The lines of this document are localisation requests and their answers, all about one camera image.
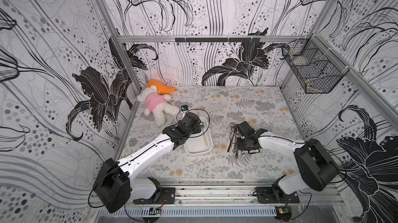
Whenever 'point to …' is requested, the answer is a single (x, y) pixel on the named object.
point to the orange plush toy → (161, 88)
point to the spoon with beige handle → (202, 126)
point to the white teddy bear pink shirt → (156, 103)
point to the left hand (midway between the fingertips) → (197, 126)
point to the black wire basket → (317, 69)
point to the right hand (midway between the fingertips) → (241, 144)
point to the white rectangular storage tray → (195, 144)
